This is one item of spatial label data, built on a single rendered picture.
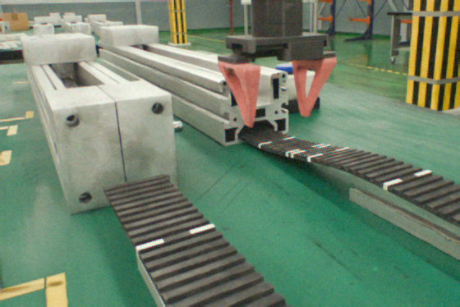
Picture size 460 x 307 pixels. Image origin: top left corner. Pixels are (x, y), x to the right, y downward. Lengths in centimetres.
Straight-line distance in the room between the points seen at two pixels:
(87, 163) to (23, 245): 8
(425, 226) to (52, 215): 31
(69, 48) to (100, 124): 41
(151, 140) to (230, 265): 18
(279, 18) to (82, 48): 43
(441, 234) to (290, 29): 25
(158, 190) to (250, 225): 8
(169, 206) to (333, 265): 12
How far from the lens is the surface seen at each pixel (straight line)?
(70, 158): 38
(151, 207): 31
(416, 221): 34
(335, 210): 37
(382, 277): 30
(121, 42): 105
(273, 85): 56
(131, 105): 38
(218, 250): 25
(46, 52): 78
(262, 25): 45
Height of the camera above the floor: 95
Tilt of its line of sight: 17 degrees down
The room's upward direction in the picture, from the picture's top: 2 degrees counter-clockwise
